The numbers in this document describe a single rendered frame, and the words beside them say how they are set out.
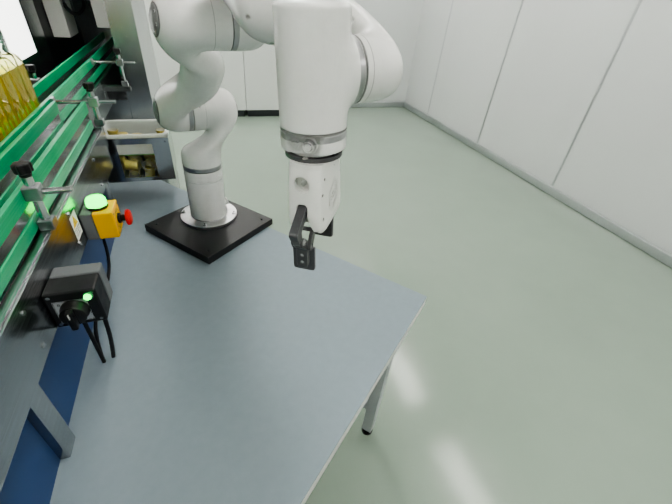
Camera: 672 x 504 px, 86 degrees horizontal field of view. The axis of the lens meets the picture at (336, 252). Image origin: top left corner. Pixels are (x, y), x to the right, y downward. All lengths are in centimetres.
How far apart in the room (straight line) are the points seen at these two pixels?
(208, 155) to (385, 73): 82
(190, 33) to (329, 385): 76
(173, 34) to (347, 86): 46
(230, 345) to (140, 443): 26
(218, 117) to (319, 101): 77
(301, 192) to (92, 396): 65
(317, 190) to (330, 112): 9
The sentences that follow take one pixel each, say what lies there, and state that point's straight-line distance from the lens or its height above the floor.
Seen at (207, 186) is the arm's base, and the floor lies 92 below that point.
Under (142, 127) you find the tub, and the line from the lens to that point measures 159.
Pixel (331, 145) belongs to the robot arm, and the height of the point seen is 131.
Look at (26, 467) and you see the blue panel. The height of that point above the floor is 85.
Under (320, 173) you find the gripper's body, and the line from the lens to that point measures 45.
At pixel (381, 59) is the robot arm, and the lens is 47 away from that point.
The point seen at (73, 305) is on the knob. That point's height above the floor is 99.
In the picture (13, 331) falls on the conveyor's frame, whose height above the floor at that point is 103.
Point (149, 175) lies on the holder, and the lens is 149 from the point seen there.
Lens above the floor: 146
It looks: 36 degrees down
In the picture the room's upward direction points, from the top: 6 degrees clockwise
